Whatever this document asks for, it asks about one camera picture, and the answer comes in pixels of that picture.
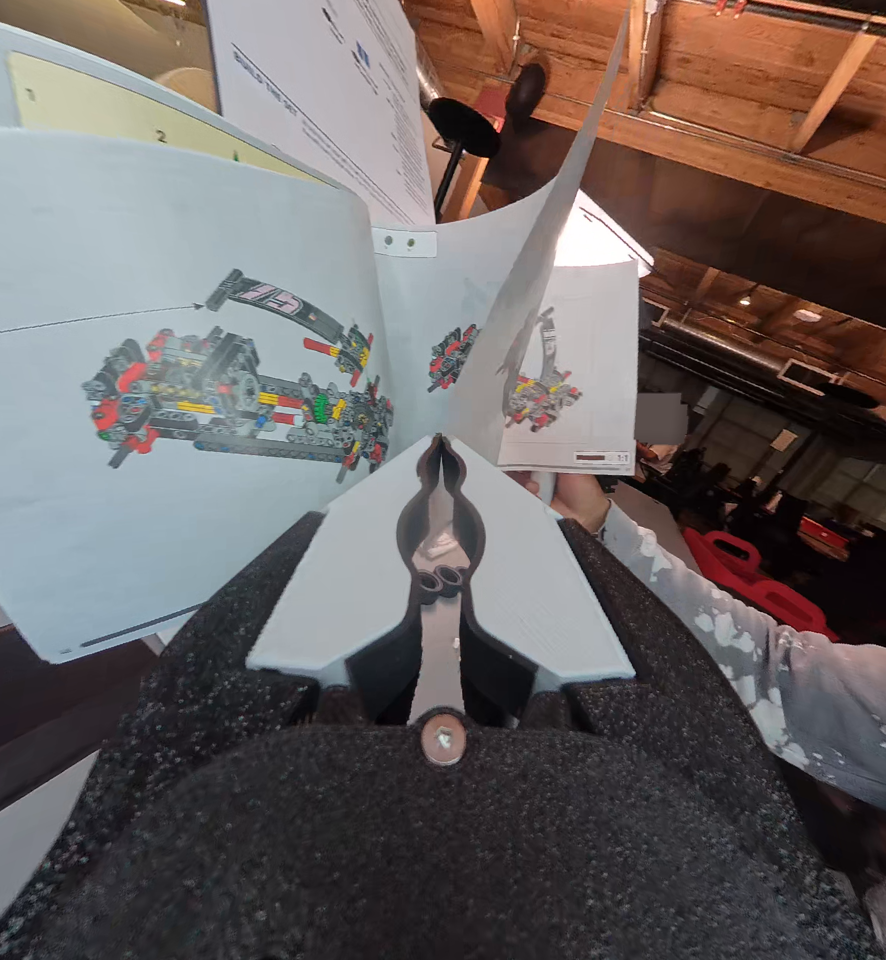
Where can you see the grey desk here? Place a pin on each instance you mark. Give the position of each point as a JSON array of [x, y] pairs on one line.
[[439, 667]]

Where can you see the person's right forearm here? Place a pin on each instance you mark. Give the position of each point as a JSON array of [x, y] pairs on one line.
[[788, 675]]

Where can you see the printed task sheet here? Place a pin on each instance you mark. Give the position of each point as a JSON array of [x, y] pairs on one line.
[[300, 75]]

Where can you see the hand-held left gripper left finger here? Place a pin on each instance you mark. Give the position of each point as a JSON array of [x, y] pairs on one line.
[[338, 585]]

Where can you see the instruction booklet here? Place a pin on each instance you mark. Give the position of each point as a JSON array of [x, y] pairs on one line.
[[150, 225]]

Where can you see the person's right hand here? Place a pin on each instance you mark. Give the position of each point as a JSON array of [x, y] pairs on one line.
[[581, 502]]

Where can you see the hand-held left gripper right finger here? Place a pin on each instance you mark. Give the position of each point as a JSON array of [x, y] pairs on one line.
[[548, 592]]

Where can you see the red plastic container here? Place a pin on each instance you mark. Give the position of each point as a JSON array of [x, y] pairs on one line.
[[795, 611], [720, 559]]

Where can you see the black rubber tire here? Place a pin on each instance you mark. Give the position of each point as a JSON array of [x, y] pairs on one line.
[[452, 579], [429, 585]]

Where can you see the black disc stand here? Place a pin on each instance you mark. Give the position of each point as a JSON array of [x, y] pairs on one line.
[[464, 127]]

